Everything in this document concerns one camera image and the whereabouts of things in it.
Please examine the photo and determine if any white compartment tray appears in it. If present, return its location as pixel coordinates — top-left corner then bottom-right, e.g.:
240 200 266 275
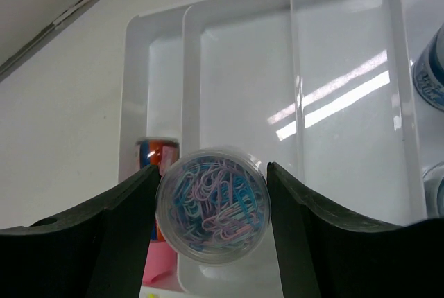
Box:
117 0 444 294

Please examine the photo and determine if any blue round jar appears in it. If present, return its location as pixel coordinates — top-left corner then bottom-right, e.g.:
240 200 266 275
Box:
422 162 444 218
411 26 443 111

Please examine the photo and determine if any clear paperclip jar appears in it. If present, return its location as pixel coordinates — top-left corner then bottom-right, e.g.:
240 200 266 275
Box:
156 147 271 266

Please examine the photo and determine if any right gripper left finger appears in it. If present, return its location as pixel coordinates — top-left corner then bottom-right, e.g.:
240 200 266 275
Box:
1 166 160 297

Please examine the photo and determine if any pink capped marker tube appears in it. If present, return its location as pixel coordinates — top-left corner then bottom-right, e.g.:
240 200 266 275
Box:
135 137 181 285

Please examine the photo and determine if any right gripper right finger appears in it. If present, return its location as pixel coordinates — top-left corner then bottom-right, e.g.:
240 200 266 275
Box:
267 162 443 297

